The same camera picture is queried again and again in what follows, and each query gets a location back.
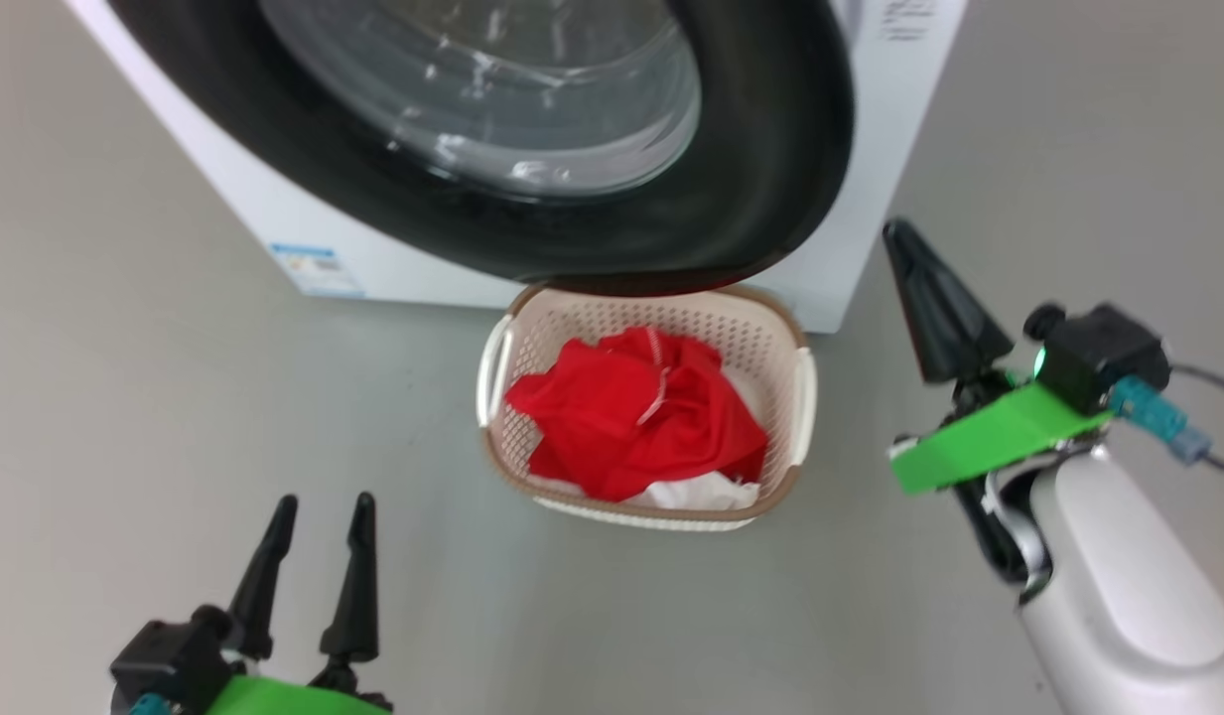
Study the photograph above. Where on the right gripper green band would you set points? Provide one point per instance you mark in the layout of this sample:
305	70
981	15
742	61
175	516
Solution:
989	437

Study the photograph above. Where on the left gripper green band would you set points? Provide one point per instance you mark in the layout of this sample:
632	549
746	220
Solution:
274	697

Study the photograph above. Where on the glass washing machine door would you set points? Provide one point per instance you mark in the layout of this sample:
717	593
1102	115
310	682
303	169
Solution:
770	149

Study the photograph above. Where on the red and white garment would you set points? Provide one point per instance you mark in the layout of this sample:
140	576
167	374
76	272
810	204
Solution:
631	417

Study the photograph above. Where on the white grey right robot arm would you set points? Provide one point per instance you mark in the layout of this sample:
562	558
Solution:
1138	596

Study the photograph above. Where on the cream laundry basket brown rim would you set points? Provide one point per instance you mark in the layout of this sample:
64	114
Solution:
750	338

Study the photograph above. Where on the white front-load washing machine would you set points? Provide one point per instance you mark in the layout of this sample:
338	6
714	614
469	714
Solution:
870	149

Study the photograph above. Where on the blue energy label sticker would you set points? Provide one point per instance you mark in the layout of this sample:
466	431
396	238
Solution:
317	270

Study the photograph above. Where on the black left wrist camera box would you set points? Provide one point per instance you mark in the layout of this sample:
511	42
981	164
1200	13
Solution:
170	655

